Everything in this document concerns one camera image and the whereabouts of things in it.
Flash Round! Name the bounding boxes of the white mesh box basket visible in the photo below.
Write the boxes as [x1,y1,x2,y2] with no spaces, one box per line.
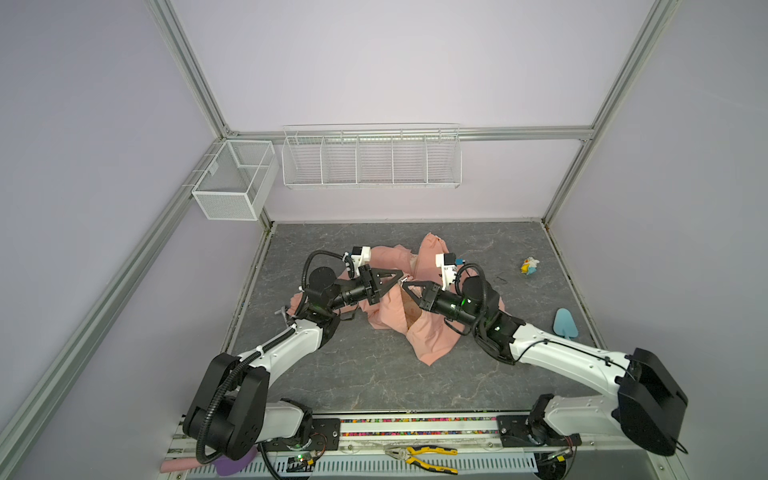
[192,140,279,221]

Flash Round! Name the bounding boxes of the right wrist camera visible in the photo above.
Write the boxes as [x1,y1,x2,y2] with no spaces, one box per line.
[435,253,465,291]

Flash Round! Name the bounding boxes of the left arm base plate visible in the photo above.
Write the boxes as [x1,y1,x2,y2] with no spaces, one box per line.
[267,417,341,452]

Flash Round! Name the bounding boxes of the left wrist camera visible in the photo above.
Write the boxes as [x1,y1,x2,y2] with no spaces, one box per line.
[342,246,372,279]

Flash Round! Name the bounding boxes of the teal silicone spatula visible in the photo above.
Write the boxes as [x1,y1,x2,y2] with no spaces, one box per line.
[552,308,579,340]

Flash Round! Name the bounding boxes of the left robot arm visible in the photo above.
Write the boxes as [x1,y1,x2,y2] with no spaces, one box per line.
[183,250,405,465]

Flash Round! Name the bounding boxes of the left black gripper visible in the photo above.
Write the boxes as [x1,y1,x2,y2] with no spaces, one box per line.
[328,266,403,312]

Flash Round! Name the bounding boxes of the small green circuit board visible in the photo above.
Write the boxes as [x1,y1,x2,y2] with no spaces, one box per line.
[285,455,315,473]

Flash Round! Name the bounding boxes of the white slotted cable duct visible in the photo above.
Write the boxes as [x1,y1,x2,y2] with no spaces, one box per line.
[270,452,539,479]

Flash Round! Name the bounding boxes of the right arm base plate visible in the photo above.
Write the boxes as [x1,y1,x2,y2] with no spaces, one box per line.
[496,414,582,448]

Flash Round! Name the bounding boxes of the white wire shelf basket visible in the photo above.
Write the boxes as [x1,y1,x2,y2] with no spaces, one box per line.
[282,123,463,189]

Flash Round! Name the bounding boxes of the pink Snoopy zip jacket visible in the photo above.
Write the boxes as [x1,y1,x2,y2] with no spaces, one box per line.
[287,232,508,367]

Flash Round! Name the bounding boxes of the yellow handled pliers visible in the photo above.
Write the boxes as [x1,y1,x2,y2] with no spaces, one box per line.
[384,445,458,475]

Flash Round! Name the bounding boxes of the purple pink silicone spatula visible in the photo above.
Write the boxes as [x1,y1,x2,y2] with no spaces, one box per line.
[159,446,259,478]

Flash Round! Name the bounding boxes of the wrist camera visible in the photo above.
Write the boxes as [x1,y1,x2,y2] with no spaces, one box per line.
[342,246,372,279]
[435,253,465,291]

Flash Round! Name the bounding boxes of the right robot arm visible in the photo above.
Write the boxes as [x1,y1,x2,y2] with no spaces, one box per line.
[402,263,689,456]

